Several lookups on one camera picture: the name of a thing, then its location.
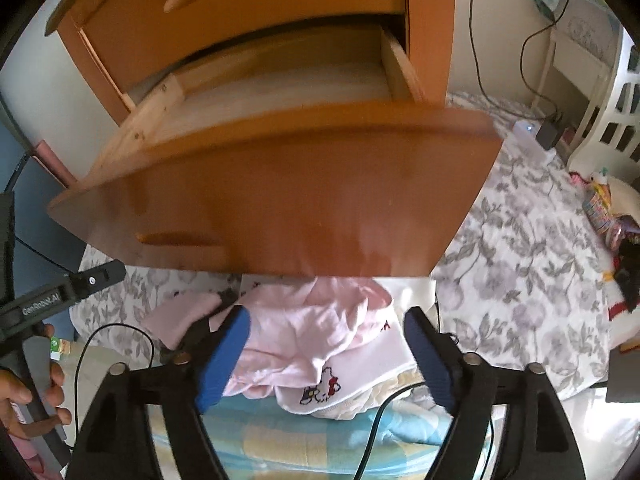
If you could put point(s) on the pink shirt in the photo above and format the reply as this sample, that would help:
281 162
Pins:
300 320

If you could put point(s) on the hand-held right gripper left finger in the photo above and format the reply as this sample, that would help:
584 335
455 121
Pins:
222 355

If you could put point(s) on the teal yellow checked blanket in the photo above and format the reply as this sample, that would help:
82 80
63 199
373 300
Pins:
310 440

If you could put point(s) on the dark refrigerator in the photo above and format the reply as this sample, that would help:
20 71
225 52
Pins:
45 230

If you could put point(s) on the white side table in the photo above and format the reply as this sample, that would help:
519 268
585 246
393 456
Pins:
585 35

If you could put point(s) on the green box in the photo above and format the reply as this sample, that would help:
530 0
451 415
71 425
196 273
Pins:
62 349

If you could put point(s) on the black power adapter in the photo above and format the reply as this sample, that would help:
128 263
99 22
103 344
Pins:
548 134

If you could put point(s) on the person's pink clothing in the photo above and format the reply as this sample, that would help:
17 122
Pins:
22 452

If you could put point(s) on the dark grey flat box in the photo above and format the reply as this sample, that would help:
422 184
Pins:
625 375

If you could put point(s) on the person's left hand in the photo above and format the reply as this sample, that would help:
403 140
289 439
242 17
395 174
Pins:
15 385

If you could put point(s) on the white lattice basket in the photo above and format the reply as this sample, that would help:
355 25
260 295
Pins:
615 110

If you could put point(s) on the small pink cloth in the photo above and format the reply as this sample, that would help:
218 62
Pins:
175 315

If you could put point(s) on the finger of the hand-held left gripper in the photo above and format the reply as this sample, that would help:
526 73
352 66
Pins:
95 278

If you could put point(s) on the white cartoon cat sock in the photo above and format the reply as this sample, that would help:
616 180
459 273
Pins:
370 360

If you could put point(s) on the pink board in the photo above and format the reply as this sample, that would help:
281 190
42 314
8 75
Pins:
50 160

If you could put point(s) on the white device with light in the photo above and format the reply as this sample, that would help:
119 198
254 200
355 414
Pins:
525 131

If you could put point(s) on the floral blanket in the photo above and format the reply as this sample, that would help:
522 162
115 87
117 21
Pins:
525 260

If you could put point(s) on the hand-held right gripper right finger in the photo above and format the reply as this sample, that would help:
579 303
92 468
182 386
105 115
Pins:
432 355

